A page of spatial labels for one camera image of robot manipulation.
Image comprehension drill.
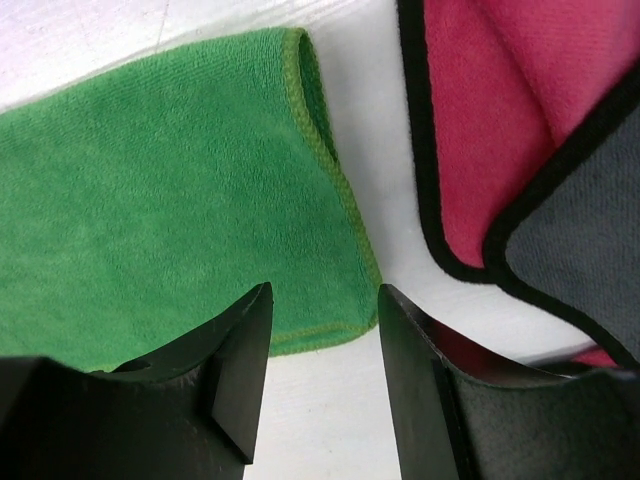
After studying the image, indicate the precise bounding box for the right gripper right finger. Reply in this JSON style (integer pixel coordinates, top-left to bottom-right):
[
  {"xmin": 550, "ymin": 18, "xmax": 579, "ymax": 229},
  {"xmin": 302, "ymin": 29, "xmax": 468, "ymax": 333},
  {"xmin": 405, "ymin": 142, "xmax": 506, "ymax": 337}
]
[{"xmin": 378, "ymin": 284, "xmax": 639, "ymax": 479}]

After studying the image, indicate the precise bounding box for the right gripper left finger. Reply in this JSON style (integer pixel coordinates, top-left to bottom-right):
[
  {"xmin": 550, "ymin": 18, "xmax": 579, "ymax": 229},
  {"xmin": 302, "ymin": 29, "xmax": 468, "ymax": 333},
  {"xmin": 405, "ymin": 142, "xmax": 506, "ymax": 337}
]
[{"xmin": 1, "ymin": 283, "xmax": 273, "ymax": 479}]

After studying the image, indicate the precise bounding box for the green microfiber towel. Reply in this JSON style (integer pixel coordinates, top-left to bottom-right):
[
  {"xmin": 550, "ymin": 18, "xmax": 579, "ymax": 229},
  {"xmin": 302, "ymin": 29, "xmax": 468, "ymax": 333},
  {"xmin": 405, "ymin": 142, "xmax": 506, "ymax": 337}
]
[{"xmin": 1, "ymin": 28, "xmax": 381, "ymax": 370}]

